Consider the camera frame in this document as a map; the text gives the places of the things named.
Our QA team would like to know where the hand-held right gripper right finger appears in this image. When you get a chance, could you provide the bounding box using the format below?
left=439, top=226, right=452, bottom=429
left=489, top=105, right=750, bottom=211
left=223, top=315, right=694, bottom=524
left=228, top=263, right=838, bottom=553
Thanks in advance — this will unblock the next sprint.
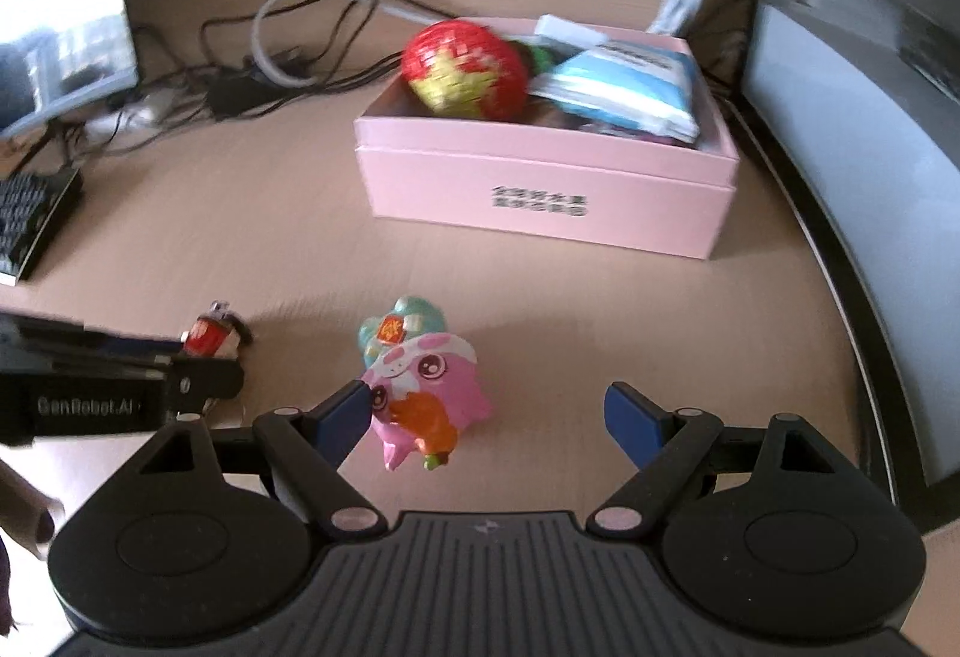
left=587, top=381, right=835, bottom=538

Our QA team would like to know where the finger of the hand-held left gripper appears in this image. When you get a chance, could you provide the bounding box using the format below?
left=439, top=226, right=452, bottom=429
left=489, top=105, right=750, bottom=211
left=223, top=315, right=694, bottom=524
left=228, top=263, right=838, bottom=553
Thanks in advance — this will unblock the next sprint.
left=0, top=314, right=185, bottom=369
left=166, top=358, right=247, bottom=414

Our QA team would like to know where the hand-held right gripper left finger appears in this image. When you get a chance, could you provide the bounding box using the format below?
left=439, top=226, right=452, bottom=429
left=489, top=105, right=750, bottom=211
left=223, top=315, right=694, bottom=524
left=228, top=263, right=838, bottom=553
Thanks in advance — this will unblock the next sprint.
left=142, top=379, right=387, bottom=542

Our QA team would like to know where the small black red toy figure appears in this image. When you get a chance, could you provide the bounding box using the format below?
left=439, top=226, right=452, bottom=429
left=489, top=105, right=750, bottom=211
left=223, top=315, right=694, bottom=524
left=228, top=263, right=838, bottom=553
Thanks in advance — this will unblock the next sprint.
left=182, top=301, right=252, bottom=358

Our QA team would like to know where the pink pig toy figure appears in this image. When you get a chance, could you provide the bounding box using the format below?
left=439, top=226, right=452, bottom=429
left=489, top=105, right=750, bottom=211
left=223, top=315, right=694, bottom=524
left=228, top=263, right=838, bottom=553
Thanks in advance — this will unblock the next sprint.
left=358, top=295, right=494, bottom=474

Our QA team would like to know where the pink cardboard box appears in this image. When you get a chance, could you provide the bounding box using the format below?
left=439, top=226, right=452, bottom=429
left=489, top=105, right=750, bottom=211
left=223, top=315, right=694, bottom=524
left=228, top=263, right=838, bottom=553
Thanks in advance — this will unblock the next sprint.
left=354, top=16, right=741, bottom=260

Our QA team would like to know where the blue white tissue pack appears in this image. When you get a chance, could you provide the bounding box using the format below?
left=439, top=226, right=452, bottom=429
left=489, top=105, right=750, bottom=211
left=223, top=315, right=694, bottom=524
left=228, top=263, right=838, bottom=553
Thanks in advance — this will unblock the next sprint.
left=529, top=42, right=702, bottom=144

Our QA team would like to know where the red strawberry ball yellow star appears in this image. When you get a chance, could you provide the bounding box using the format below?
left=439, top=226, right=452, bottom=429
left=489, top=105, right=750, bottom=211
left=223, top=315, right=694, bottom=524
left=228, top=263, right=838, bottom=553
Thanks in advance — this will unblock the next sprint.
left=401, top=21, right=560, bottom=122

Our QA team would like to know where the black keyboard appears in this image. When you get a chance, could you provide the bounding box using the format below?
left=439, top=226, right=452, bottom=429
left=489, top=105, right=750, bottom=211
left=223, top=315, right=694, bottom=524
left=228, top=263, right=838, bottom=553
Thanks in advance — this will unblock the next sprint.
left=0, top=166, right=85, bottom=287

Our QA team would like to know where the white power strip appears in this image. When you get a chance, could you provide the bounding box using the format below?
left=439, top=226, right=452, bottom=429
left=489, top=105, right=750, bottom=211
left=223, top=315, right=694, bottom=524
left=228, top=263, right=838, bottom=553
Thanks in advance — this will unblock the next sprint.
left=82, top=94, right=170, bottom=137

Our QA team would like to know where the black power adapter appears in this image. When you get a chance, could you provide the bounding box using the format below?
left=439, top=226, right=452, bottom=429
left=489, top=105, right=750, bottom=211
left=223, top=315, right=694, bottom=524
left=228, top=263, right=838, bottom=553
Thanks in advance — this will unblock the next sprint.
left=206, top=68, right=316, bottom=122

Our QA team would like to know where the computer case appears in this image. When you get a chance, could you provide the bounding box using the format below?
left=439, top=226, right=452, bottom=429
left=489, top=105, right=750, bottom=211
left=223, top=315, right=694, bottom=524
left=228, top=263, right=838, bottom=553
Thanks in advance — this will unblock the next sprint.
left=739, top=0, right=960, bottom=485

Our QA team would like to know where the computer monitor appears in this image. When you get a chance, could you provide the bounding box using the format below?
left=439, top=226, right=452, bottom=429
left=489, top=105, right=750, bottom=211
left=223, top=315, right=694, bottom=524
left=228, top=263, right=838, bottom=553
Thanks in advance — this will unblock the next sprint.
left=0, top=0, right=142, bottom=137

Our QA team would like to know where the black cable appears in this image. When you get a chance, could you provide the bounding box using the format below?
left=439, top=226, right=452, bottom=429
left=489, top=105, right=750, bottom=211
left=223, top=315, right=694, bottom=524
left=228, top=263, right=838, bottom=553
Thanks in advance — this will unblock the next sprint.
left=199, top=0, right=421, bottom=95

